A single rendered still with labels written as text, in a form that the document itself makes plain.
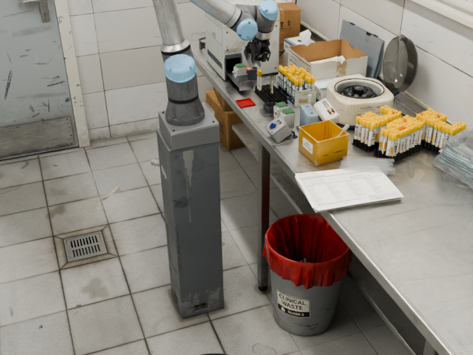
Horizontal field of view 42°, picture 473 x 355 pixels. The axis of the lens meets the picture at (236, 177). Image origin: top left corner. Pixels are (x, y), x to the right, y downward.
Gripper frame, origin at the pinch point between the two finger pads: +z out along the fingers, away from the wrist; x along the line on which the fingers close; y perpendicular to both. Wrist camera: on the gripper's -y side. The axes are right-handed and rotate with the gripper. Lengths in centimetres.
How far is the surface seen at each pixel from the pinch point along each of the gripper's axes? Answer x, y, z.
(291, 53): 24.9, -9.2, 9.6
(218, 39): -4.4, -26.1, 13.9
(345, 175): 6, 71, -23
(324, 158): 4, 61, -19
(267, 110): 0.4, 22.7, 3.2
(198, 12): 23, -121, 98
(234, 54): 0.3, -17.1, 14.7
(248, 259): -2, 55, 89
